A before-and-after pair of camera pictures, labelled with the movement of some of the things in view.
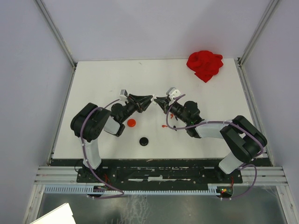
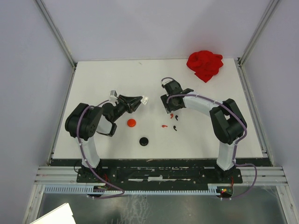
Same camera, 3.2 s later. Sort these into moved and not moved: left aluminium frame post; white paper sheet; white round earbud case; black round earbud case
Moved: white round earbud case
Not moved: black round earbud case; left aluminium frame post; white paper sheet
